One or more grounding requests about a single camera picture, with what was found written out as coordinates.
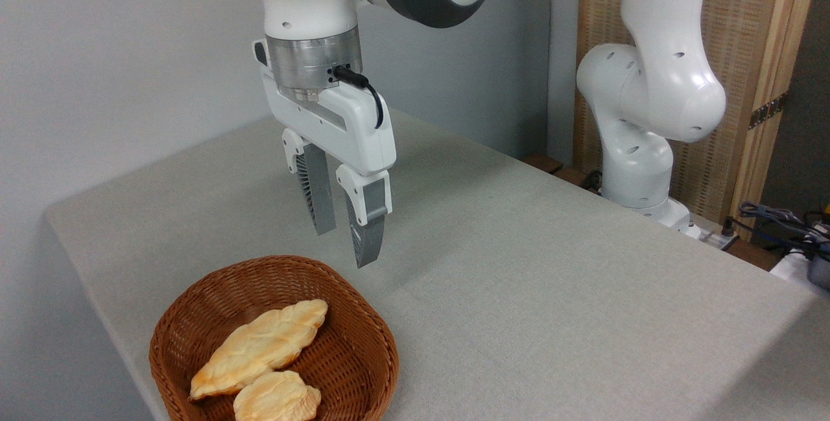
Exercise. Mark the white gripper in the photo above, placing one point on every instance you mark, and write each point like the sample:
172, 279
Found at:
353, 129

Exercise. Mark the long braided bread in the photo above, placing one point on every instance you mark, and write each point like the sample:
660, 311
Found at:
259, 343

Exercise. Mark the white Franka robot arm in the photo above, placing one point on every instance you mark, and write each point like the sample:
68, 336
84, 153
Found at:
655, 84

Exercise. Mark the small round bread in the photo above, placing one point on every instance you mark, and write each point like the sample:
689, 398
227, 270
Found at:
275, 398

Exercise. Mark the brown wicker basket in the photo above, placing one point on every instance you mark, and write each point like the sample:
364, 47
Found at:
350, 356

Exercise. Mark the grey tablecloth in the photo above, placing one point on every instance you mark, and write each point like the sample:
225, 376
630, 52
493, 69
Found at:
519, 291

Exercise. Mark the small brown wooden block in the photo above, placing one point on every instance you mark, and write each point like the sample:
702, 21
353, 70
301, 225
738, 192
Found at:
543, 163

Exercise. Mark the long brown wooden block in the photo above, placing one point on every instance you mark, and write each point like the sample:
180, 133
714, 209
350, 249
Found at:
574, 178

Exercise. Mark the brown wooden board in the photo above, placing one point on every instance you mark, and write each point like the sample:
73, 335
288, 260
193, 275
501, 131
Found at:
755, 255

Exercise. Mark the bamboo folding screen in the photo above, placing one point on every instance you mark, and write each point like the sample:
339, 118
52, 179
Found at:
739, 19

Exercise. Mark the grey box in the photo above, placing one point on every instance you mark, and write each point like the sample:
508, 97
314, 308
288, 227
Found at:
820, 272

